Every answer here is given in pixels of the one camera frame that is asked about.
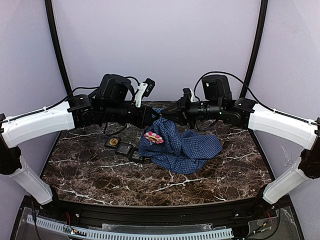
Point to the left black display frame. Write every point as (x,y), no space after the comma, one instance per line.
(107,142)

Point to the right black frame post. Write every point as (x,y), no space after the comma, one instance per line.
(257,41)

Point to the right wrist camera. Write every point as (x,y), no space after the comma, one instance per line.
(189,94)

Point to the black aluminium front rail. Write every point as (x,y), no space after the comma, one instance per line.
(230,213)

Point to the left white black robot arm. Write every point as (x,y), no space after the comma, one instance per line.
(113,101)

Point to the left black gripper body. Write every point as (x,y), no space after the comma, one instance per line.
(146,116)

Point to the middle black display frame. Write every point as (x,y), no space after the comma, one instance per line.
(124,149)

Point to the right black display frame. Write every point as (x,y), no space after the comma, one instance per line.
(136,158)

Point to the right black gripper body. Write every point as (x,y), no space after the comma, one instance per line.
(184,110)

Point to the gold round brooch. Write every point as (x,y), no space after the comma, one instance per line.
(113,142)

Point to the left black frame post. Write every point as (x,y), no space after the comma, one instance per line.
(56,45)

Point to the pink flower brooch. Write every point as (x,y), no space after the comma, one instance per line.
(153,137)

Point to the blue checkered shirt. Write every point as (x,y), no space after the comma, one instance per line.
(182,153)

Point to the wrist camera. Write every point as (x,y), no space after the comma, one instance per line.
(143,90)
(189,94)

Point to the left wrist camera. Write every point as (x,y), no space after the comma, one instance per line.
(143,90)

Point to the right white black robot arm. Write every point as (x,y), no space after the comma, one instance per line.
(250,114)

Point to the black display frame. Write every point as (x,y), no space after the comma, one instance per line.
(136,158)
(124,149)
(107,142)

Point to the white slotted cable duct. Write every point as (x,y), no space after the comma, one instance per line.
(134,232)

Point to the black frame post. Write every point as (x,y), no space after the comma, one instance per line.
(56,45)
(257,41)

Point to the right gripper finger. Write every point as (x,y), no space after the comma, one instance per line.
(172,110)
(172,117)

